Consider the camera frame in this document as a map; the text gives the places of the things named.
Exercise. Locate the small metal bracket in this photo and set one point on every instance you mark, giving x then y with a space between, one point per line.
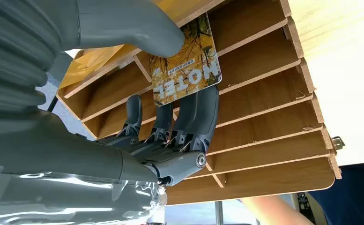
337 143

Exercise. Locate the ribbed grey right arm sleeve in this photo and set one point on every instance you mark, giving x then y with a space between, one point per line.
11 52

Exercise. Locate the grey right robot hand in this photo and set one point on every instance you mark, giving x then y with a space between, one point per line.
54 161

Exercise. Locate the yellow paper envelope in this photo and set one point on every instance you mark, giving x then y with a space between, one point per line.
88 62

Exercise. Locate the person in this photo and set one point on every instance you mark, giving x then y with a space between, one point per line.
352 195

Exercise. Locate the wooden slotted card rack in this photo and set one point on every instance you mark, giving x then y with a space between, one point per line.
262 102

